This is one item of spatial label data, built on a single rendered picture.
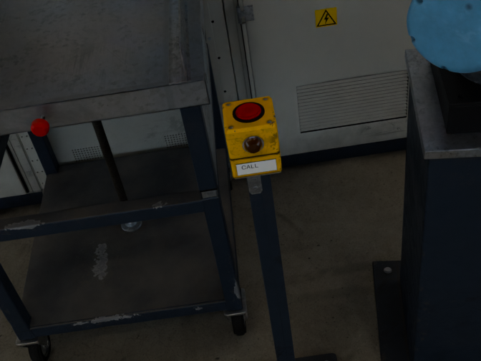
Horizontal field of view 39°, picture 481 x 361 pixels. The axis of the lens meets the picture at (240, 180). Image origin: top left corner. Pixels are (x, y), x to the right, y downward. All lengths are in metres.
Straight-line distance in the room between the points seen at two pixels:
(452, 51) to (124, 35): 0.69
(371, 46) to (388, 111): 0.26
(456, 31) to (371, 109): 1.20
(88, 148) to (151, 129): 0.22
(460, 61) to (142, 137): 1.34
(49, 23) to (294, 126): 0.92
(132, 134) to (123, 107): 0.90
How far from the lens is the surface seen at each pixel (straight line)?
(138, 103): 1.28
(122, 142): 2.21
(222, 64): 2.04
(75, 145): 2.23
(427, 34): 1.04
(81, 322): 1.80
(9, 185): 2.36
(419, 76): 1.38
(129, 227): 1.96
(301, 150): 2.24
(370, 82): 2.14
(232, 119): 1.05
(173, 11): 1.48
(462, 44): 1.03
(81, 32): 1.49
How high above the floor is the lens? 1.54
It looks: 42 degrees down
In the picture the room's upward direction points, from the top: 10 degrees counter-clockwise
